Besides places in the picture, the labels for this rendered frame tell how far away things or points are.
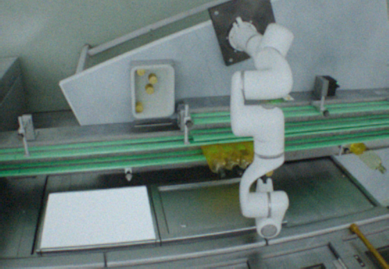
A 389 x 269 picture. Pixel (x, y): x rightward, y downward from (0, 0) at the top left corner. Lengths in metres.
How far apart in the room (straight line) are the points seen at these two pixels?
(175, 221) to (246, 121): 0.54
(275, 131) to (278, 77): 0.15
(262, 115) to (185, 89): 0.70
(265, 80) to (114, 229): 0.73
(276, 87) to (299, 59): 0.74
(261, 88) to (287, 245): 0.59
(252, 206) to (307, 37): 0.93
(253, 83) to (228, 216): 0.56
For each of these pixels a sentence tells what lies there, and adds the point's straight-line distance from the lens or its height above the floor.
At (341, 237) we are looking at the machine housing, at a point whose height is 1.43.
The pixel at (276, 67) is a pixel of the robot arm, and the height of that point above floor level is 1.33.
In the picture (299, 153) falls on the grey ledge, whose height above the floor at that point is 0.88.
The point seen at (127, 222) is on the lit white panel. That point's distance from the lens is 1.36.
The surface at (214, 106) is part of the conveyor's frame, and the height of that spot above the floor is 0.86.
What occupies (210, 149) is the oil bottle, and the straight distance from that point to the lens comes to 1.49.
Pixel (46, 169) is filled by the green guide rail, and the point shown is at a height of 0.95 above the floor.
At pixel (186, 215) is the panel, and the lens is 1.38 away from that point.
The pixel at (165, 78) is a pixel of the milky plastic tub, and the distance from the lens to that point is 1.56.
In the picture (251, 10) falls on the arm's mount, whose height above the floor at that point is 0.78.
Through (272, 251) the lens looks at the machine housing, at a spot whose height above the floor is 1.42.
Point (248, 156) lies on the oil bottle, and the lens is 1.46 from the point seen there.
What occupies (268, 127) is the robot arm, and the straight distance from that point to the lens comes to 0.98.
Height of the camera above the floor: 2.23
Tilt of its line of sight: 61 degrees down
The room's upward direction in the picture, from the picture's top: 154 degrees clockwise
